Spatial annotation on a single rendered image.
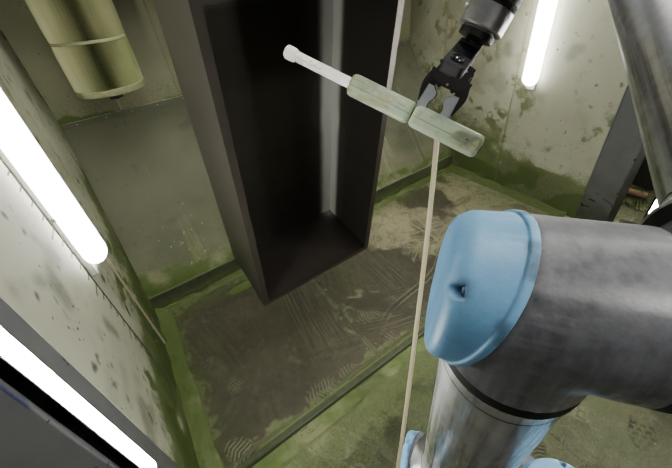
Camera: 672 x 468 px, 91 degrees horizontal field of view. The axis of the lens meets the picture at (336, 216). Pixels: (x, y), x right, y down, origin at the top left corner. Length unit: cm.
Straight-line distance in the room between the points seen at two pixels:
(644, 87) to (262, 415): 171
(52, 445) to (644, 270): 88
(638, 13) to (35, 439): 105
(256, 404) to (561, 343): 167
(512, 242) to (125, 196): 225
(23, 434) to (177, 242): 161
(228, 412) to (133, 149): 158
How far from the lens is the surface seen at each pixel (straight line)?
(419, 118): 74
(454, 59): 70
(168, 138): 241
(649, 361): 25
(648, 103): 42
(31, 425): 83
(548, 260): 23
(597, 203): 284
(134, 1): 242
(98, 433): 92
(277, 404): 180
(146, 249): 233
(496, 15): 78
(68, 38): 205
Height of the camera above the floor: 163
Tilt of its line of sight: 36 degrees down
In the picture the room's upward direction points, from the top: 7 degrees counter-clockwise
